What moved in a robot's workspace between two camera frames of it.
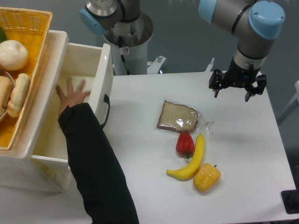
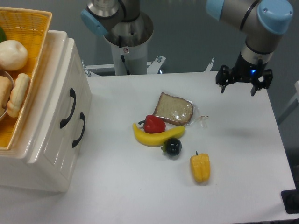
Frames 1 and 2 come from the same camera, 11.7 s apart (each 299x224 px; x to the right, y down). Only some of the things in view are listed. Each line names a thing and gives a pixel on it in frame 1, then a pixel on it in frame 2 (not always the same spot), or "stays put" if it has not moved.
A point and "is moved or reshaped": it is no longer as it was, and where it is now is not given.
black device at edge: (290, 199) stays put
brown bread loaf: (6, 88) stays put
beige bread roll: (21, 87) stays put
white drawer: (91, 63) is moved or reshaped
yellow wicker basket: (30, 27) stays put
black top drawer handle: (106, 100) to (72, 94)
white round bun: (13, 55) stays put
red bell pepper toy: (185, 144) to (153, 124)
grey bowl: (3, 73) stays put
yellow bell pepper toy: (207, 178) to (201, 166)
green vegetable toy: (3, 36) stays put
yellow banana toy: (188, 172) to (152, 140)
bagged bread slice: (181, 118) is moved or reshaped
